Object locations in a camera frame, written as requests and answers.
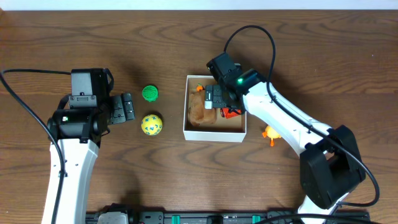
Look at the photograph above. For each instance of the green ridged toy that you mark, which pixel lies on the green ridged toy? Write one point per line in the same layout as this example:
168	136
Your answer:
150	93

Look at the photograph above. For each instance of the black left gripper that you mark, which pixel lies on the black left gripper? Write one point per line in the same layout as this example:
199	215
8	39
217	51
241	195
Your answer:
118	109

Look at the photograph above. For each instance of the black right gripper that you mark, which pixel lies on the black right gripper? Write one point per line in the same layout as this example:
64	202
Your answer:
214	96

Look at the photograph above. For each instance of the yellow rubber duck blue cap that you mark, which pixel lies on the yellow rubber duck blue cap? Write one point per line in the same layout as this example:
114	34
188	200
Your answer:
272	134

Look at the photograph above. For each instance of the white cardboard box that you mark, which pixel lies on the white cardboard box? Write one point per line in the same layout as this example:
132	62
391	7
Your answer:
223	130

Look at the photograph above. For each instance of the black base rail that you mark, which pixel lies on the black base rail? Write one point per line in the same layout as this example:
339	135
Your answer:
117	213

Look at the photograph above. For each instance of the brown plush toy animal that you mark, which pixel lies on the brown plush toy animal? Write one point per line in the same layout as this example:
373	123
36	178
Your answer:
197	114

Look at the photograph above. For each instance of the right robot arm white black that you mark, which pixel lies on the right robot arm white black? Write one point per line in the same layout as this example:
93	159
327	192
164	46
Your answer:
330	162

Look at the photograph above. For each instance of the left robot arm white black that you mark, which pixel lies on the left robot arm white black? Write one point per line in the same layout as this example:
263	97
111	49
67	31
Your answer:
77	129

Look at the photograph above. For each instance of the yellow ball blue letters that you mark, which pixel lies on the yellow ball blue letters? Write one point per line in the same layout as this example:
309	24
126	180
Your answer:
151	124

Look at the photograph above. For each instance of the red toy fire truck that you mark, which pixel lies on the red toy fire truck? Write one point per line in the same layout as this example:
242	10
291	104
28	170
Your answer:
229	113

